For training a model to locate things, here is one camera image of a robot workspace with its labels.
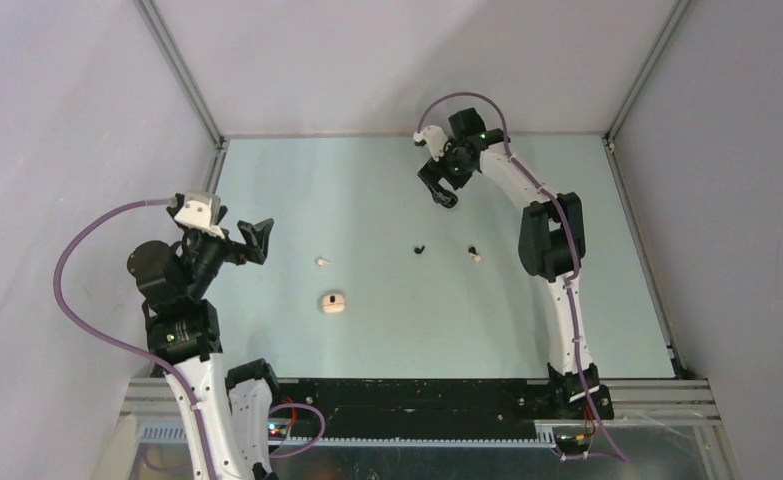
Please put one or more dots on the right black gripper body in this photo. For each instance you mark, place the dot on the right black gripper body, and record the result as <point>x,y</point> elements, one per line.
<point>452,166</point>

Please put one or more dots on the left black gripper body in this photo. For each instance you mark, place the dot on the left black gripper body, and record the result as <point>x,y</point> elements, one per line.
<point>205,253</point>

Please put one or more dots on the black and white earbud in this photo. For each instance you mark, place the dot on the black and white earbud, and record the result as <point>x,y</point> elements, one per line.
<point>473,252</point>

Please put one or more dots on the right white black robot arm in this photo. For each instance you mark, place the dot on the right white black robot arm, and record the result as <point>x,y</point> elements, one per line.
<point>551,244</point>

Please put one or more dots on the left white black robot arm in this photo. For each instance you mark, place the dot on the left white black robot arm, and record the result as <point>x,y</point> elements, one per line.
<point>224,410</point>

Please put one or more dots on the white earbud charging case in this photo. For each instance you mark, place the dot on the white earbud charging case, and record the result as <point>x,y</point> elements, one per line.
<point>333,303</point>

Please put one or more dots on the left controller board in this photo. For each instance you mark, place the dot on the left controller board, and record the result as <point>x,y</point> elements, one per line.
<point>276,431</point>

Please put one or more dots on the controller board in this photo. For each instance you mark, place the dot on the controller board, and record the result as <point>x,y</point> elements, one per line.
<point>572,447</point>
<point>276,431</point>

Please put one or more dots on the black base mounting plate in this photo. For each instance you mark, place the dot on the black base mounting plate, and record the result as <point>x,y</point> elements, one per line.
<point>422,409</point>

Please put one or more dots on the right controller board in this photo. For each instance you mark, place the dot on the right controller board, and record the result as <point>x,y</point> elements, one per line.
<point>572,447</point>

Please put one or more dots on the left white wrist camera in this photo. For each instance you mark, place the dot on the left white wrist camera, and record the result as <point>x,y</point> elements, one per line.
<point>199,211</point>

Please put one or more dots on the white slotted cable duct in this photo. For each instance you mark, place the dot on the white slotted cable duct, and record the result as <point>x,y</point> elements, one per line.
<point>174,433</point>

